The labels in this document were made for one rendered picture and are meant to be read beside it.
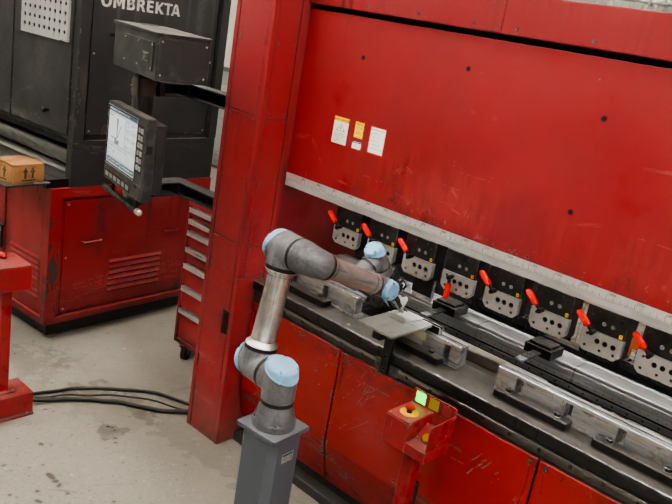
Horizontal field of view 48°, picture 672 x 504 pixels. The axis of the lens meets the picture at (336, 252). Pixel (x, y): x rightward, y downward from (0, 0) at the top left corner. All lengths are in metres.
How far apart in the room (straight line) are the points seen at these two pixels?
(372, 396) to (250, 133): 1.27
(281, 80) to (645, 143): 1.59
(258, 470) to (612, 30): 1.85
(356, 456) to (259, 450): 0.85
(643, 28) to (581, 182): 0.52
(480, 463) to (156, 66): 2.02
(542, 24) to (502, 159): 0.48
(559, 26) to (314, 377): 1.79
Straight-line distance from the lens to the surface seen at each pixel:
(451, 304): 3.33
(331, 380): 3.40
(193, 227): 4.43
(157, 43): 3.27
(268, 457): 2.64
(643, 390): 3.14
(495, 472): 2.99
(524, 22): 2.84
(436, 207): 3.03
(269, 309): 2.59
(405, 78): 3.13
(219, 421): 3.91
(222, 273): 3.67
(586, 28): 2.73
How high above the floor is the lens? 2.12
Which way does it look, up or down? 17 degrees down
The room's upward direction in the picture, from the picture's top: 10 degrees clockwise
